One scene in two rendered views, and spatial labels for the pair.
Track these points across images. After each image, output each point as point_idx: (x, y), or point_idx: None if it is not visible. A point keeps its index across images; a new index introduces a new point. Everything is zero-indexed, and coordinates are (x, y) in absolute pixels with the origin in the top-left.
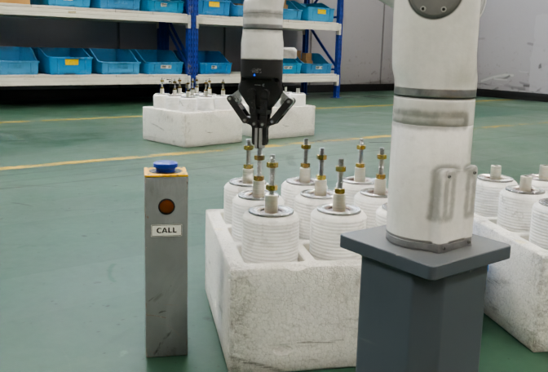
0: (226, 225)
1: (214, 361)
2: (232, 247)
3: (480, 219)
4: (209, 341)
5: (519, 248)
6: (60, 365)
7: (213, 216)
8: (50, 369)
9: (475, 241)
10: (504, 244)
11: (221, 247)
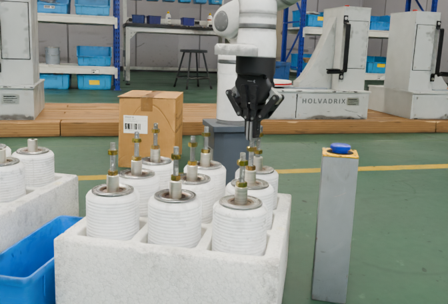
0: (271, 232)
1: (293, 275)
2: (281, 208)
3: (17, 203)
4: (291, 292)
5: (63, 186)
6: (408, 295)
7: (277, 248)
8: (413, 293)
9: (213, 120)
10: (205, 119)
11: (288, 211)
